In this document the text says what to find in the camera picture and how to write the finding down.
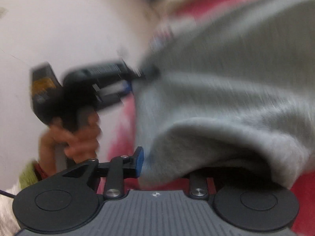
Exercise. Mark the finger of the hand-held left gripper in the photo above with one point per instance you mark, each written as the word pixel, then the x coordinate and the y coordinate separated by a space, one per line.
pixel 145 73
pixel 115 92

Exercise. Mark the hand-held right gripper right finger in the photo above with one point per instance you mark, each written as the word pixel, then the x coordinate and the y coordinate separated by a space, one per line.
pixel 198 185

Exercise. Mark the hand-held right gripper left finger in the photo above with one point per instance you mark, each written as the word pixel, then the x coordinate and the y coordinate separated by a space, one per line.
pixel 139 162

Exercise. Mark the grey sweatshirt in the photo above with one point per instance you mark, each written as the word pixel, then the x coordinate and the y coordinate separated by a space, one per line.
pixel 221 91

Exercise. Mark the person's left hand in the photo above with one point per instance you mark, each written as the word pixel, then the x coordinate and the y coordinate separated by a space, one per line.
pixel 83 145

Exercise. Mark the pink floral blanket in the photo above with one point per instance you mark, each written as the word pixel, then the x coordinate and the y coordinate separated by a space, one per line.
pixel 120 132

